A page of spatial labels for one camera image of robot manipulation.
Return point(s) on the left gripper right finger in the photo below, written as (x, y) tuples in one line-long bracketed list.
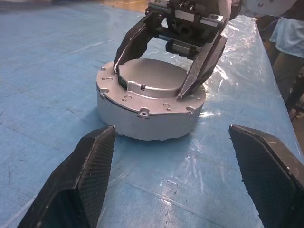
[(273, 180)]

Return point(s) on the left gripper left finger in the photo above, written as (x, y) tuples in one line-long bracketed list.
[(78, 180)]

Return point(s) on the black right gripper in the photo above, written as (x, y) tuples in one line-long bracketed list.
[(190, 26)]

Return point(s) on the silver motor lid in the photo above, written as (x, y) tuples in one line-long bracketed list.
[(152, 73)]

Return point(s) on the silver round motor housing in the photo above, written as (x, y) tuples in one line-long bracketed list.
[(152, 126)]

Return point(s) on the light blue cloth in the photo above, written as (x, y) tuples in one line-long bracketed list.
[(289, 35)]

